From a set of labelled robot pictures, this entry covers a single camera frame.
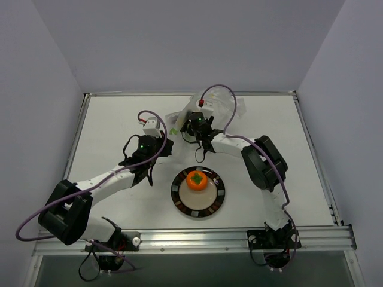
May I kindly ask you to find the clear printed plastic bag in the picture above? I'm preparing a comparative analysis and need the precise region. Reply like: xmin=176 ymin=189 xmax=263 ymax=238
xmin=164 ymin=91 xmax=249 ymax=164

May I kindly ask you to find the orange fake persimmon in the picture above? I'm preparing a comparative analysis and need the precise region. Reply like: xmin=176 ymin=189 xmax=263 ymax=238
xmin=186 ymin=170 xmax=208 ymax=191

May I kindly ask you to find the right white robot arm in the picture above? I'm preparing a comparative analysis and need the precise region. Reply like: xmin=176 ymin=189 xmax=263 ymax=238
xmin=181 ymin=112 xmax=302 ymax=249

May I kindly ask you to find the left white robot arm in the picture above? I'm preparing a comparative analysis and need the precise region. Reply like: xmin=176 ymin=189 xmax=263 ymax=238
xmin=38 ymin=135 xmax=174 ymax=248

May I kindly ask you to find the round dark rimmed plate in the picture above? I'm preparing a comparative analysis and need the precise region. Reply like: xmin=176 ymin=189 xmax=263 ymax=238
xmin=171 ymin=166 xmax=226 ymax=218

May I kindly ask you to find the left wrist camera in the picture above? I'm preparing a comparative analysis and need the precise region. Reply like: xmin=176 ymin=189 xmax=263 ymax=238
xmin=142 ymin=117 xmax=162 ymax=138

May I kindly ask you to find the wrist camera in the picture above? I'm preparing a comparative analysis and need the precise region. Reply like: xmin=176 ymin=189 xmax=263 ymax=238
xmin=142 ymin=117 xmax=162 ymax=138
xmin=196 ymin=100 xmax=214 ymax=118

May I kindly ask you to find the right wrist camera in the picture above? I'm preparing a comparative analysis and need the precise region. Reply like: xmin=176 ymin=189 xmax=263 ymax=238
xmin=196 ymin=100 xmax=214 ymax=118

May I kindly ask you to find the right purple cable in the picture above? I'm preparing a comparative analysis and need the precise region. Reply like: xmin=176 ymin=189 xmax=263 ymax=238
xmin=199 ymin=84 xmax=300 ymax=270

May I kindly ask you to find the purple cable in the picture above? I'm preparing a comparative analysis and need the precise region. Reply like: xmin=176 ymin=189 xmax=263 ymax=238
xmin=199 ymin=84 xmax=300 ymax=270
xmin=14 ymin=110 xmax=168 ymax=274

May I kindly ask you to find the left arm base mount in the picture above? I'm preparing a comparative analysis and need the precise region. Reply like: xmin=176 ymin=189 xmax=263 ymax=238
xmin=96 ymin=231 xmax=141 ymax=252

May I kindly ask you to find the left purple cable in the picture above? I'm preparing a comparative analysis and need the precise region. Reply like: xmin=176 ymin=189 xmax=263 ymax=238
xmin=14 ymin=110 xmax=168 ymax=274

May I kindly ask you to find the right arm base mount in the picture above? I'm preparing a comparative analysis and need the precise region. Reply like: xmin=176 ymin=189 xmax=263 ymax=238
xmin=247 ymin=229 xmax=302 ymax=250

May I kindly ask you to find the front aluminium rail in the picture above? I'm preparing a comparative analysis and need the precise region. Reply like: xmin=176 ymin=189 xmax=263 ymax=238
xmin=32 ymin=226 xmax=357 ymax=255

